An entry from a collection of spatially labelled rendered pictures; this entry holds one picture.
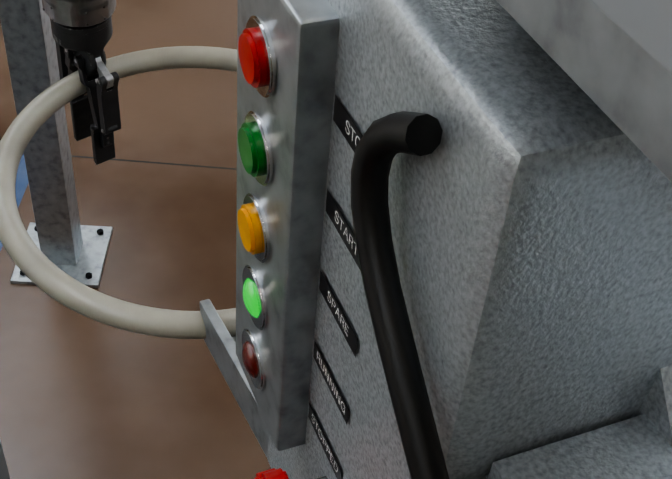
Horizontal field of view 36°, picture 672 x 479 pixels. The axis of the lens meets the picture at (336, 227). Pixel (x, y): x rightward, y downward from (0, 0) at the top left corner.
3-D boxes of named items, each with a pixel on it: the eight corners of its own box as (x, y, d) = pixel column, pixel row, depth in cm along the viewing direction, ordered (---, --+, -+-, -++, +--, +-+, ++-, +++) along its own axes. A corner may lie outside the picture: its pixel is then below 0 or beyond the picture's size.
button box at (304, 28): (320, 441, 59) (363, 14, 40) (277, 454, 59) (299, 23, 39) (275, 342, 65) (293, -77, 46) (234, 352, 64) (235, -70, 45)
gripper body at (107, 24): (36, 1, 127) (44, 60, 134) (69, 37, 123) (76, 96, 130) (90, -17, 131) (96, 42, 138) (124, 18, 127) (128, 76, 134)
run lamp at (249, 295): (275, 324, 55) (276, 293, 54) (251, 330, 55) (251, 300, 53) (261, 294, 57) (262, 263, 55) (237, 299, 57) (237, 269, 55)
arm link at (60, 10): (59, 1, 119) (64, 42, 123) (128, -22, 123) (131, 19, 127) (23, -38, 123) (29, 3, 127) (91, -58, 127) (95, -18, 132)
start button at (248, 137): (274, 184, 48) (276, 141, 47) (253, 189, 48) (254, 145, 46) (256, 152, 50) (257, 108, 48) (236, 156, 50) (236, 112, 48)
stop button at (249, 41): (277, 96, 45) (279, 45, 43) (255, 100, 45) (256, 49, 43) (258, 64, 47) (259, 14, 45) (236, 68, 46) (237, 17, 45)
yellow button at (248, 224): (271, 261, 52) (273, 223, 50) (252, 266, 51) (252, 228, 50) (255, 228, 54) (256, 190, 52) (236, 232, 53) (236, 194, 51)
